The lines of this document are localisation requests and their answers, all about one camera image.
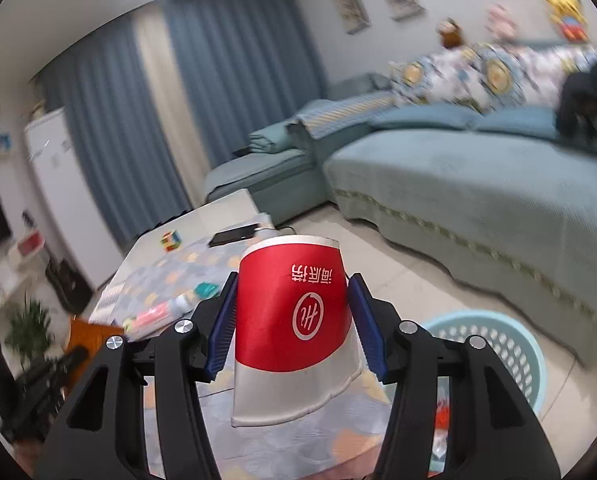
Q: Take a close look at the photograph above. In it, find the red white paper cup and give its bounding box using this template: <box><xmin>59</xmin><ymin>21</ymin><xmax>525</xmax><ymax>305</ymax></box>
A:
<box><xmin>231</xmin><ymin>235</ymin><xmax>363</xmax><ymax>427</ymax></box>

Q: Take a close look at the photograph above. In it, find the green potted plant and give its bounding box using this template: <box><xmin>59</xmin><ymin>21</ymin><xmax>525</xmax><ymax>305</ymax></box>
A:
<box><xmin>4</xmin><ymin>297</ymin><xmax>53</xmax><ymax>370</ymax></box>

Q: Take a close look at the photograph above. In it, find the light blue plastic basket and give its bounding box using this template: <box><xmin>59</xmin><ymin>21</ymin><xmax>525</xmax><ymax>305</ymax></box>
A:
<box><xmin>423</xmin><ymin>309</ymin><xmax>549</xmax><ymax>474</ymax></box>

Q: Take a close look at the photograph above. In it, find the scale pattern tablecloth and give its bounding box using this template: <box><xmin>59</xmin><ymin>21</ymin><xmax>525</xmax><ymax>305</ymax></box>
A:
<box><xmin>88</xmin><ymin>234</ymin><xmax>395</xmax><ymax>480</ymax></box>

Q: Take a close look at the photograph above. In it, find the teal small cup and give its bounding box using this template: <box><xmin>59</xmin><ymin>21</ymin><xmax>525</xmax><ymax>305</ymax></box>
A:
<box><xmin>193</xmin><ymin>282</ymin><xmax>221</xmax><ymax>301</ymax></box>

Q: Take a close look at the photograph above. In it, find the colourful puzzle cube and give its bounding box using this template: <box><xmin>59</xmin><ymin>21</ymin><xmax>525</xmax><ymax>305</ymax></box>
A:
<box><xmin>161</xmin><ymin>230</ymin><xmax>181</xmax><ymax>252</ymax></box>

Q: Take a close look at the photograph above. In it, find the white refrigerator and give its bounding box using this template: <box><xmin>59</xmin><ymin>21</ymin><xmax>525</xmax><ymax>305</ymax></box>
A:
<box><xmin>24</xmin><ymin>108</ymin><xmax>123</xmax><ymax>289</ymax></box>

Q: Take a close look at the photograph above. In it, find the teal sofa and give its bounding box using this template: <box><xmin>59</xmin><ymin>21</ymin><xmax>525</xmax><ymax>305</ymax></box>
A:
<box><xmin>204</xmin><ymin>72</ymin><xmax>597</xmax><ymax>367</ymax></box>

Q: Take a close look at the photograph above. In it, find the black smartphone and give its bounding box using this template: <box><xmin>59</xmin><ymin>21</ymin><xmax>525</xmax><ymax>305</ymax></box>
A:
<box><xmin>208</xmin><ymin>223</ymin><xmax>260</xmax><ymax>247</ymax></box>

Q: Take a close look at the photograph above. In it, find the cream sheer curtain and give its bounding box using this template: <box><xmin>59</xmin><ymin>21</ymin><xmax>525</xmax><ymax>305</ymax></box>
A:
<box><xmin>132</xmin><ymin>3</ymin><xmax>210</xmax><ymax>207</ymax></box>

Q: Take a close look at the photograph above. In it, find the teal flat cushion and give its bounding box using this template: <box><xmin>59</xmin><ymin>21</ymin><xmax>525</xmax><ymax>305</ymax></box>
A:
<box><xmin>368</xmin><ymin>103</ymin><xmax>481</xmax><ymax>131</ymax></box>
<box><xmin>472</xmin><ymin>106</ymin><xmax>560</xmax><ymax>141</ymax></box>

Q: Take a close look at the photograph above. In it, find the folded teal blanket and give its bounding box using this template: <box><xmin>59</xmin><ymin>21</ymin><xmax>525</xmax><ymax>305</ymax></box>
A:
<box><xmin>248</xmin><ymin>122</ymin><xmax>296</xmax><ymax>154</ymax></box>

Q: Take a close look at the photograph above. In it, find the black jacket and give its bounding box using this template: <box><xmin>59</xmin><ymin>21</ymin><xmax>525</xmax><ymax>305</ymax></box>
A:
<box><xmin>555</xmin><ymin>64</ymin><xmax>597</xmax><ymax>139</ymax></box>

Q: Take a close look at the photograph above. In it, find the floral long pillow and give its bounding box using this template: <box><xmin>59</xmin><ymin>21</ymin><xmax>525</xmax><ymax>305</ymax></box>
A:
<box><xmin>391</xmin><ymin>44</ymin><xmax>597</xmax><ymax>114</ymax></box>

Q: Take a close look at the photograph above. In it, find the blue curtain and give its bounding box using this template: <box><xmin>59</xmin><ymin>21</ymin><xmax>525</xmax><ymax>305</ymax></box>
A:
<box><xmin>36</xmin><ymin>0</ymin><xmax>326</xmax><ymax>246</ymax></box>

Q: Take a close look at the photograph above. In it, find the brown monkey plush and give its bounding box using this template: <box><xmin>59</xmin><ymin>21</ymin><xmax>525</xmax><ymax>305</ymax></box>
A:
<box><xmin>436</xmin><ymin>18</ymin><xmax>464</xmax><ymax>50</ymax></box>

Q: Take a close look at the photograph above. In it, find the pink pig plush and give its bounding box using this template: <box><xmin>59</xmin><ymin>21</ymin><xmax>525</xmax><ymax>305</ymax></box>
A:
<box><xmin>487</xmin><ymin>3</ymin><xmax>517</xmax><ymax>44</ymax></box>

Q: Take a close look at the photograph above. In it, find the yellow pikachu plush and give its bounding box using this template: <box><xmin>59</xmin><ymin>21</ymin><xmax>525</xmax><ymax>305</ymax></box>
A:
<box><xmin>545</xmin><ymin>0</ymin><xmax>589</xmax><ymax>44</ymax></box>

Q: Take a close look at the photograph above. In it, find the plant sketch picture frame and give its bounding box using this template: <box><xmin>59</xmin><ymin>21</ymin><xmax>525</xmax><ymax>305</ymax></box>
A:
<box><xmin>334</xmin><ymin>0</ymin><xmax>370</xmax><ymax>35</ymax></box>

